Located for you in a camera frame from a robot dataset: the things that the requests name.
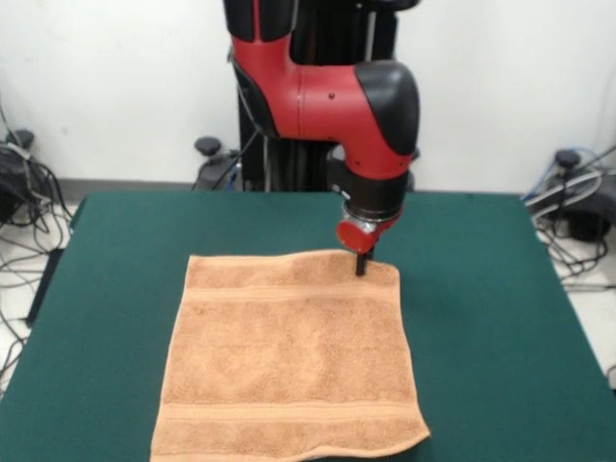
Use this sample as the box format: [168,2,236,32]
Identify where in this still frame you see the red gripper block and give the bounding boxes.
[335,204,406,279]

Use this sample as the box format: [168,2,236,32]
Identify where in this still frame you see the tan terry towel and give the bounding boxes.
[149,247,432,462]

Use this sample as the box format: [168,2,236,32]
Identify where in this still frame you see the gray floor leg black knob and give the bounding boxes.
[0,128,64,227]
[523,147,616,243]

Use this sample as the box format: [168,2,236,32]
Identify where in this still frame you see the dark green table cloth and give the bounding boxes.
[0,192,615,462]

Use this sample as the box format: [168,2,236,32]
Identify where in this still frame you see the gray pedestal foot black knob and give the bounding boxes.
[192,137,244,192]

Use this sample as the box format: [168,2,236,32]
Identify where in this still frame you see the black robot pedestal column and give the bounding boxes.
[225,0,401,193]

